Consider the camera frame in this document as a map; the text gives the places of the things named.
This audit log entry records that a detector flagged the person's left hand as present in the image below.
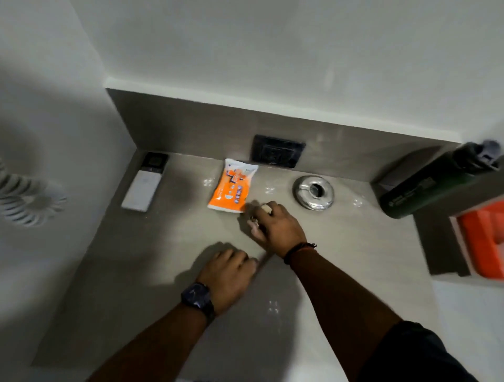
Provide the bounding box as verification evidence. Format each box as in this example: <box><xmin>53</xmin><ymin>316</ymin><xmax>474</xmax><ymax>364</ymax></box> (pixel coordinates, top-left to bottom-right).
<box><xmin>196</xmin><ymin>248</ymin><xmax>259</xmax><ymax>316</ymax></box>

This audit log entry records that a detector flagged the person's right hand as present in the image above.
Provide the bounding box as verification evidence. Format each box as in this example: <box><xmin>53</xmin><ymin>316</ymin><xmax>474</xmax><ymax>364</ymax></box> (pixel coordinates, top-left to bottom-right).
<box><xmin>247</xmin><ymin>201</ymin><xmax>308</xmax><ymax>259</ymax></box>

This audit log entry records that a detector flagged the person's left forearm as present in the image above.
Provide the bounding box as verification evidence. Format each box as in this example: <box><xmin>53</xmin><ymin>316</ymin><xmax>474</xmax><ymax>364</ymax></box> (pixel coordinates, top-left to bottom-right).
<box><xmin>87</xmin><ymin>302</ymin><xmax>210</xmax><ymax>382</ymax></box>

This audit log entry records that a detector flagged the person's right forearm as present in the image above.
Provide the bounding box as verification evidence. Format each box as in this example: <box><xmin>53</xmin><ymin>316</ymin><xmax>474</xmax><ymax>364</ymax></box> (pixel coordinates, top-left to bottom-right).
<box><xmin>288</xmin><ymin>249</ymin><xmax>403</xmax><ymax>382</ymax></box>

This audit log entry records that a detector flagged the orange and white packet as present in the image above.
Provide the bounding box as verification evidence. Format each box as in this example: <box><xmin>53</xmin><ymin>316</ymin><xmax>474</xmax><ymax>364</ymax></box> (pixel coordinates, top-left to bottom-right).
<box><xmin>207</xmin><ymin>158</ymin><xmax>259</xmax><ymax>214</ymax></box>

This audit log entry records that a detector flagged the dark smartwatch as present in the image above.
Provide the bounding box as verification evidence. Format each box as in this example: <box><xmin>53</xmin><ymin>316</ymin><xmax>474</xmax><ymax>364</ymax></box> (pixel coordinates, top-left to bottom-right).
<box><xmin>181</xmin><ymin>282</ymin><xmax>217</xmax><ymax>322</ymax></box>

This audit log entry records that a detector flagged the round steel ashtray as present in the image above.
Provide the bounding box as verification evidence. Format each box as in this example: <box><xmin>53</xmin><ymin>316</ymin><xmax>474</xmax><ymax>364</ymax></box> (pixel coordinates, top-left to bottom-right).
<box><xmin>292</xmin><ymin>175</ymin><xmax>335</xmax><ymax>211</ymax></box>

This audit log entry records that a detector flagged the white remote control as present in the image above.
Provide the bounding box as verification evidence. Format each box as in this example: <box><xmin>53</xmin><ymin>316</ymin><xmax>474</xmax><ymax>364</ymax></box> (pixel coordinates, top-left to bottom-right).
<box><xmin>121</xmin><ymin>152</ymin><xmax>169</xmax><ymax>213</ymax></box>

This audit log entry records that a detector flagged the dark green bottle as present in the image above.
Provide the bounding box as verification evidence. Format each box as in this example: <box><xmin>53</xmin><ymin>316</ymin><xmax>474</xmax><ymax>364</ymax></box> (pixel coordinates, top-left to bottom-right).
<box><xmin>379</xmin><ymin>140</ymin><xmax>502</xmax><ymax>220</ymax></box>

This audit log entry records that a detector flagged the black sleeve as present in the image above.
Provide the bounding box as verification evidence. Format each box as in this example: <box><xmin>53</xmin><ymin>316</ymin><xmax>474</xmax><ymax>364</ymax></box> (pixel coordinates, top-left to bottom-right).
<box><xmin>356</xmin><ymin>320</ymin><xmax>479</xmax><ymax>382</ymax></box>

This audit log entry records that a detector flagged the orange box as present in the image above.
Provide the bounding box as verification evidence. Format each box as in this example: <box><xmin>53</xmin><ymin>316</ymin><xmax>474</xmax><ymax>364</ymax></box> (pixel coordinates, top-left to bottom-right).
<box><xmin>457</xmin><ymin>201</ymin><xmax>504</xmax><ymax>281</ymax></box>

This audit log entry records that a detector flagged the black thread bracelet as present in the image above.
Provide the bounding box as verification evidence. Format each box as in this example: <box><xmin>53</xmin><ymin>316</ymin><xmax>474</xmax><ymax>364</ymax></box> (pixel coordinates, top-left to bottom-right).
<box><xmin>282</xmin><ymin>242</ymin><xmax>318</xmax><ymax>265</ymax></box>

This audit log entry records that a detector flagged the white coiled hose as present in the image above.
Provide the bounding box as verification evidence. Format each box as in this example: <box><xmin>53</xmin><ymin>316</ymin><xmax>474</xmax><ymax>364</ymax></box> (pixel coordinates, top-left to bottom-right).
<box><xmin>0</xmin><ymin>158</ymin><xmax>68</xmax><ymax>227</ymax></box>

